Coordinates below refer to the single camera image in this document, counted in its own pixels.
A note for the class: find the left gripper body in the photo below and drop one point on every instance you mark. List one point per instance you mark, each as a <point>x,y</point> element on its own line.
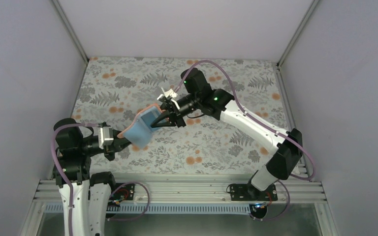
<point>109,150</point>

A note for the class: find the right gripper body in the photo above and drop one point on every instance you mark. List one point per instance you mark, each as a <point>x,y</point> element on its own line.
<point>176,115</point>

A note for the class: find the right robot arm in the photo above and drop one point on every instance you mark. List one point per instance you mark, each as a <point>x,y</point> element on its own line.
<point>283,145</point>

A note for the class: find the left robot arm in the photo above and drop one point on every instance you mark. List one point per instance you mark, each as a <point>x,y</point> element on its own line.
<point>86,197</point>

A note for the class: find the floral table mat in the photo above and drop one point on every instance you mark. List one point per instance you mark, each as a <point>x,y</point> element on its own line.
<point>115,89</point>

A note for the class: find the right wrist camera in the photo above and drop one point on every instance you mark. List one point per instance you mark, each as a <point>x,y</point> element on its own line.
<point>167,96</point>

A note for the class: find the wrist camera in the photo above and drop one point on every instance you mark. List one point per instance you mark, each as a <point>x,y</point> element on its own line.
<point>167,96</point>
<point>105,136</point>

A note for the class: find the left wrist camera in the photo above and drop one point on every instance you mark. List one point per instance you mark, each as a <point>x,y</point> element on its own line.
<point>105,136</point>

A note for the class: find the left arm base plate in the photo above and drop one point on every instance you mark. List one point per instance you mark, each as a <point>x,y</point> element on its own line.
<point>125,193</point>

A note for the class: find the aluminium rail frame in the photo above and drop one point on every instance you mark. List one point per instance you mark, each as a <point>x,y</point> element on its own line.
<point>213,189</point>

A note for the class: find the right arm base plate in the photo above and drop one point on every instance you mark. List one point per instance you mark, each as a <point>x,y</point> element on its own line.
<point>245,192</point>

